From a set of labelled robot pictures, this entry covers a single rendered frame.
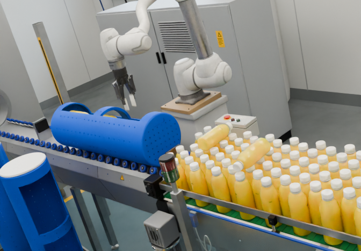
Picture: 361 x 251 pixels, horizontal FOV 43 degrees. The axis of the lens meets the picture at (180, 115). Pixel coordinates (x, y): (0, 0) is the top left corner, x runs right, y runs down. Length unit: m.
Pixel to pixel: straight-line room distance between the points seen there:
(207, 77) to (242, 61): 1.15
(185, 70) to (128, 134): 0.73
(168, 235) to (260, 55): 2.32
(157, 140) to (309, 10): 2.95
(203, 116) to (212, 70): 0.33
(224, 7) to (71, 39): 4.41
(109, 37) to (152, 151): 0.62
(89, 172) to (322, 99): 3.06
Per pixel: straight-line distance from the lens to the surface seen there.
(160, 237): 2.17
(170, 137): 2.43
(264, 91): 4.19
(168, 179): 1.82
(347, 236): 1.70
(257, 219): 1.96
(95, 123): 2.61
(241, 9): 3.94
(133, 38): 2.31
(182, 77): 2.93
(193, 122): 2.91
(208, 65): 2.80
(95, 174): 2.82
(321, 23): 4.92
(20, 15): 7.56
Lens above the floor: 2.02
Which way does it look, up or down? 21 degrees down
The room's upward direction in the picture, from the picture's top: 15 degrees counter-clockwise
